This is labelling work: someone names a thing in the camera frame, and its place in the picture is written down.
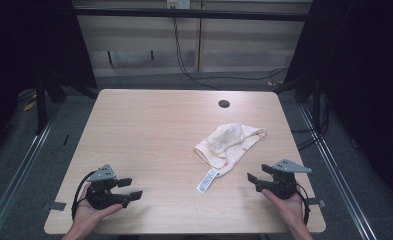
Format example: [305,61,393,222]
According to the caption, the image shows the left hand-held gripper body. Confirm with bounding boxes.
[85,163,133,210]

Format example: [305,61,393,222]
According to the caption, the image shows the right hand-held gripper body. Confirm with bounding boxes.
[255,158,313,200]

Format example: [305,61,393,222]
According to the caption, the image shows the pale muslin cloth with tag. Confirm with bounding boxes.
[193,122,268,195]

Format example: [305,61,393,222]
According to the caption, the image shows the person's left hand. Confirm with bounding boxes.
[72,185,124,233]

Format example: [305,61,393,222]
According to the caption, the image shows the person's right hand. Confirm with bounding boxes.
[261,188,306,232]

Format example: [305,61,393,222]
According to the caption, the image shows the grey tape strip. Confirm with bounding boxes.
[308,198,327,209]
[48,201,67,212]

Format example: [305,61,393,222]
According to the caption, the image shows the black metal stand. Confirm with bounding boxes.
[34,74,49,136]

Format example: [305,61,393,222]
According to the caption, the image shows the yellow floor item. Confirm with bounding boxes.
[22,100,38,112]

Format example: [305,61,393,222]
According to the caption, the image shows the black curtain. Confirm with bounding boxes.
[283,0,393,204]
[0,0,98,161]

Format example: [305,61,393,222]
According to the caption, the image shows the black horizontal metal bar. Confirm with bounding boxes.
[73,7,309,23]

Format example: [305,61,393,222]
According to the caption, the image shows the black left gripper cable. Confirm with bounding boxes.
[70,170,98,221]

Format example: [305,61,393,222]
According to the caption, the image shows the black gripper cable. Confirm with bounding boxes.
[295,182,311,226]
[70,170,98,221]

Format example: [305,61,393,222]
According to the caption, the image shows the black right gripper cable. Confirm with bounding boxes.
[295,182,311,226]

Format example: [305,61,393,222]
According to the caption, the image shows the grey floor rail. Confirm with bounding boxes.
[0,106,62,240]
[298,104,378,240]

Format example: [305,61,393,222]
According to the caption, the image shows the black floor cables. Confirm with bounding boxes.
[290,96,331,152]

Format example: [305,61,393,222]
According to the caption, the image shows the black hanging wall cable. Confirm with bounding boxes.
[171,16,289,91]

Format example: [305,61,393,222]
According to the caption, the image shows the white wall socket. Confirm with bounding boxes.
[166,0,192,10]

